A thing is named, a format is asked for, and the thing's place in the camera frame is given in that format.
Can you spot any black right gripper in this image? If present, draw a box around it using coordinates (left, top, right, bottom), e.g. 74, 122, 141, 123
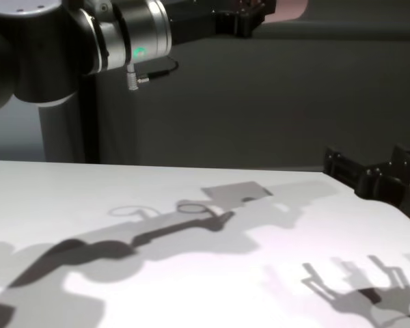
323, 143, 410, 230

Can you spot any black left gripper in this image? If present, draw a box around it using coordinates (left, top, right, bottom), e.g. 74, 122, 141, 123
169, 0, 278, 44

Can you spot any pink plastic cup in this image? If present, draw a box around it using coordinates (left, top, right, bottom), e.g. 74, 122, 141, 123
264, 0, 310, 24

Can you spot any thick grey horizontal bar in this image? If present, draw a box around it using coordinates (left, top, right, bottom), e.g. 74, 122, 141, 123
254, 18, 410, 39

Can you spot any black vertical post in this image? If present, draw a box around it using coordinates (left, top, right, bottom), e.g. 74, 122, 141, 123
77, 74, 100, 163

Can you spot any grey frame upright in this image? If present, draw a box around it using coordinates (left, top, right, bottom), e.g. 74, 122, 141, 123
37, 102, 86, 163

